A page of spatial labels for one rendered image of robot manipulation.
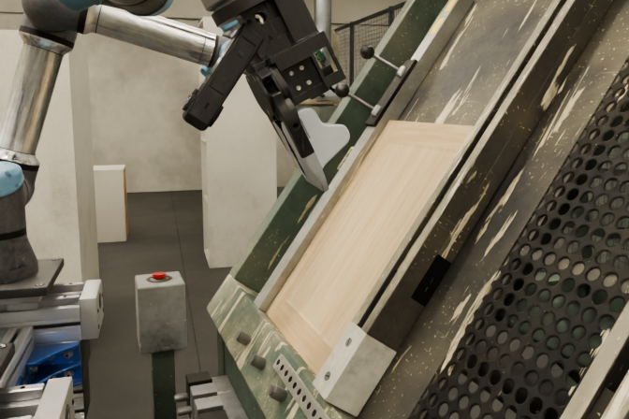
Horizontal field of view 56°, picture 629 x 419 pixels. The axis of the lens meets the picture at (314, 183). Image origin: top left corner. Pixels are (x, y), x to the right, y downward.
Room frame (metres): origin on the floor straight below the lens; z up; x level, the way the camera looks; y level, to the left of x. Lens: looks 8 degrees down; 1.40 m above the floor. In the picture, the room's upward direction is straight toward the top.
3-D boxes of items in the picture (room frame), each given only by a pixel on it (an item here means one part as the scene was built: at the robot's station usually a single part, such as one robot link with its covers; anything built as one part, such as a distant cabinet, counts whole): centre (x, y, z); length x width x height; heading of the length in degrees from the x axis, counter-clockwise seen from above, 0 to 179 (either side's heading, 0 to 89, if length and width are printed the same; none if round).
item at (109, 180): (5.85, 2.22, 0.36); 0.58 x 0.45 x 0.72; 105
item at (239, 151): (5.12, 0.68, 1.03); 0.60 x 0.58 x 2.05; 15
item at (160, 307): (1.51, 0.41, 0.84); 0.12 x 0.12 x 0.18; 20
